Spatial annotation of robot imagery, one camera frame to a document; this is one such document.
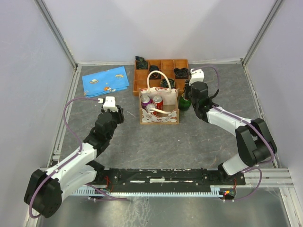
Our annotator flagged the green glass bottle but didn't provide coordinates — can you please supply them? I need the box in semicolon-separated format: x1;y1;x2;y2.
178;93;191;111

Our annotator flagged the blue-green rolled sock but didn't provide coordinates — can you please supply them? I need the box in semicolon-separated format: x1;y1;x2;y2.
160;78;176;89

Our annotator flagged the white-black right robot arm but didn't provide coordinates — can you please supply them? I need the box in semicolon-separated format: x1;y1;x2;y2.
184;80;277;185

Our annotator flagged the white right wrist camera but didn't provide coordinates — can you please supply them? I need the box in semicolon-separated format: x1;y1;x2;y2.
189;69;205;85

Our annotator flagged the dark patterned rolled sock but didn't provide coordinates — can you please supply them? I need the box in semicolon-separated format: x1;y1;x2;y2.
135;56;148;70

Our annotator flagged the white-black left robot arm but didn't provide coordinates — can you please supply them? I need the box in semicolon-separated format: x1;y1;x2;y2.
24;105;124;218

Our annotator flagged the blue space-print cloth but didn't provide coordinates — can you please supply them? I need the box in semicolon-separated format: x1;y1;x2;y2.
82;67;129;98

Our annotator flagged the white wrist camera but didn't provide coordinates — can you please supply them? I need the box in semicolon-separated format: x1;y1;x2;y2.
189;69;205;85
98;96;118;112

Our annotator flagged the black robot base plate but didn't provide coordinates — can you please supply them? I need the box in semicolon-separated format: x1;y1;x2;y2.
90;168;246;192

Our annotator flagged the wooden compartment tray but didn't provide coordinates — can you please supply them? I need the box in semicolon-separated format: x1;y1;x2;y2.
133;59;189;96

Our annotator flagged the burlap canvas tote bag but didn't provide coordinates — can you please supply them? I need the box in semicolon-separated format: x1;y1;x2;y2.
139;71;179;125

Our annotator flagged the black orange rolled sock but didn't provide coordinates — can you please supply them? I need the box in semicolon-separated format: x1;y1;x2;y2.
149;65;161;79

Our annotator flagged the red cola can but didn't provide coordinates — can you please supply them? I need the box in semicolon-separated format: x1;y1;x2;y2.
152;95;163;110

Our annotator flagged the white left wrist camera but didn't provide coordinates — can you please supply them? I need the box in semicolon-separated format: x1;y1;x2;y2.
98;96;118;112

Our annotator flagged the white slotted cable duct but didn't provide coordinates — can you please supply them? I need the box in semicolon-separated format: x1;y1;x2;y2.
71;186;231;198

